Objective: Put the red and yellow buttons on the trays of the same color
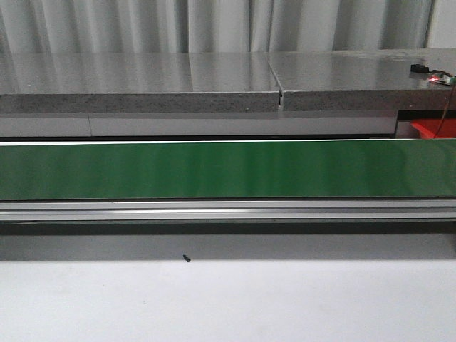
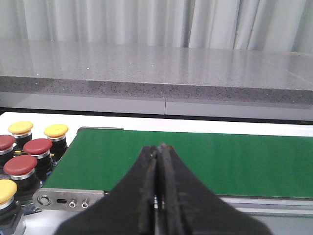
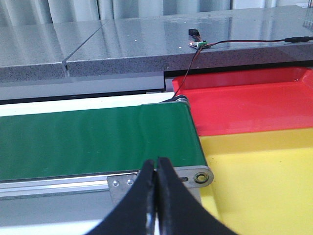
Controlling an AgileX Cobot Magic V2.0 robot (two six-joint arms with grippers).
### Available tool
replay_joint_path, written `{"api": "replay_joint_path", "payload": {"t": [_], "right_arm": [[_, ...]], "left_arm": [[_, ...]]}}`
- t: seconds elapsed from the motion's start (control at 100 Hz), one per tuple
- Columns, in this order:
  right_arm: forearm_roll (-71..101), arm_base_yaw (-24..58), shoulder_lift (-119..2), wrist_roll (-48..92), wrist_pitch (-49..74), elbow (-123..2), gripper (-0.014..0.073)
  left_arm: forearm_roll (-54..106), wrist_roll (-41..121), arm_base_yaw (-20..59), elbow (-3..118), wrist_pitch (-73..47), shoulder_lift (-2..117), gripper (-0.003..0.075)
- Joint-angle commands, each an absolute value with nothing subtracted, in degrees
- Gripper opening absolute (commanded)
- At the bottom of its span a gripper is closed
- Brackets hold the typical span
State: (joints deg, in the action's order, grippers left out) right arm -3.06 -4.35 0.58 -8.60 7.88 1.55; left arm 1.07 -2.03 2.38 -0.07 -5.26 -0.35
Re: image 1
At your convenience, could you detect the thin red wire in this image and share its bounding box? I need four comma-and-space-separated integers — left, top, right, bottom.
435, 85, 455, 139

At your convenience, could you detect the grey stone right slab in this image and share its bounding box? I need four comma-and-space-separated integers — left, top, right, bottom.
268, 48, 455, 111

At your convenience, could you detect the small black sensor box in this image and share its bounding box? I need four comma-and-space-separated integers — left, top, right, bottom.
410, 63, 430, 73

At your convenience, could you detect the green conveyor belt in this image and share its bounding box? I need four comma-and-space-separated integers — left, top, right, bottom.
1, 139, 455, 201

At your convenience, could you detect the grey stone left slab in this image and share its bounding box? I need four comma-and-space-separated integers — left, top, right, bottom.
1, 53, 280, 113

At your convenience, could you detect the green circuit board red LED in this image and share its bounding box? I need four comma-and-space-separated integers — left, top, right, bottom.
428, 73, 455, 86

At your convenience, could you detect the grey stone slab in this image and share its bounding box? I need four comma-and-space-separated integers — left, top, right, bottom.
268, 48, 455, 111
1, 53, 280, 113

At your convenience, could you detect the red plastic bin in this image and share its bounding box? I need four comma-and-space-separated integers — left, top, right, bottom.
411, 118, 456, 139

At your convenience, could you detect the grey pleated curtain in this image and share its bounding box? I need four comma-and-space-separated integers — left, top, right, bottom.
1, 0, 435, 53

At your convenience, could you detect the aluminium conveyor frame rail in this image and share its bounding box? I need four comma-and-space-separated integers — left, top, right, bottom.
1, 198, 455, 235

